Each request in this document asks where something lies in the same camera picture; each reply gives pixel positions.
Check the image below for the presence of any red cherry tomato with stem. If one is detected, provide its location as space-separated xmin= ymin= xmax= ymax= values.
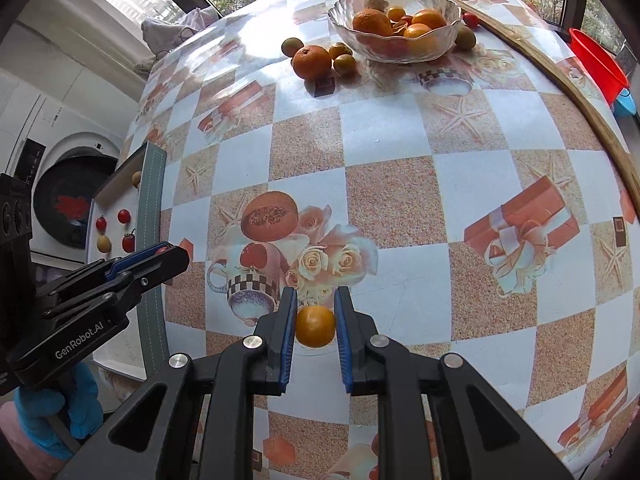
xmin=122 ymin=231 xmax=136 ymax=254

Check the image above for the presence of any yellow cherry tomato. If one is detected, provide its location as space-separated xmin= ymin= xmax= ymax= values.
xmin=295 ymin=306 xmax=336 ymax=348

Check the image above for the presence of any green-brown fruit by orange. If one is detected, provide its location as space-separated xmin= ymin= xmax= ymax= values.
xmin=281 ymin=37 xmax=304 ymax=58

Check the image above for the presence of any tan longan fruit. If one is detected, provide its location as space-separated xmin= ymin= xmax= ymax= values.
xmin=96 ymin=235 xmax=112 ymax=254

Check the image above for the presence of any orange on table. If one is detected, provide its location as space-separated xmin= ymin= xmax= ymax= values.
xmin=292 ymin=46 xmax=333 ymax=80

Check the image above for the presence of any blue plastic item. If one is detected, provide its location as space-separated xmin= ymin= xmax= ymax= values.
xmin=612 ymin=88 xmax=637 ymax=118

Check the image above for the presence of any large orange in bowl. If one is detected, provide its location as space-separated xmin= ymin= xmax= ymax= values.
xmin=352 ymin=8 xmax=394 ymax=37

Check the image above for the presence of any long wooden curved stick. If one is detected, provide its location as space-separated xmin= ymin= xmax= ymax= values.
xmin=382 ymin=0 xmax=640 ymax=212

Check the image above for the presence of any green-brown fruit beside bowl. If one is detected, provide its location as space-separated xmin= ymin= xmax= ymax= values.
xmin=454 ymin=25 xmax=477 ymax=51

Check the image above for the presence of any clear glass fruit bowl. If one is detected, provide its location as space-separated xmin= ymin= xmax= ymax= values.
xmin=328 ymin=0 xmax=462 ymax=64

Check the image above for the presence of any small yellow-green fruit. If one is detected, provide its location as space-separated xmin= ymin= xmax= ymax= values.
xmin=329 ymin=42 xmax=352 ymax=60
xmin=333 ymin=53 xmax=357 ymax=77

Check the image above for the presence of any blue gloved hand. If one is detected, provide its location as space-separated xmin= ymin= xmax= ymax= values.
xmin=14 ymin=362 xmax=103 ymax=460

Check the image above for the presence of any grey-edged white tray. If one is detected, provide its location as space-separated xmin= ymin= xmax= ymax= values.
xmin=86 ymin=141 xmax=168 ymax=380

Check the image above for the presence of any white cloth on sill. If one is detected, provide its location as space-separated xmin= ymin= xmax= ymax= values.
xmin=141 ymin=6 xmax=220 ymax=60

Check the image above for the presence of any white washing machine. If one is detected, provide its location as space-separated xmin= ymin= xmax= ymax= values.
xmin=1 ymin=72 xmax=122 ymax=270

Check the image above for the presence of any red tomato behind bowl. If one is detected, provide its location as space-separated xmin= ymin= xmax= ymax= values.
xmin=462 ymin=12 xmax=480 ymax=29

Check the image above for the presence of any red plastic basin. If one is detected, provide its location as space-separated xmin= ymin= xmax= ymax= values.
xmin=568 ymin=28 xmax=629 ymax=105

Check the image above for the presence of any tan longan by stick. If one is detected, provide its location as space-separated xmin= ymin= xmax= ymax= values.
xmin=131 ymin=171 xmax=142 ymax=188

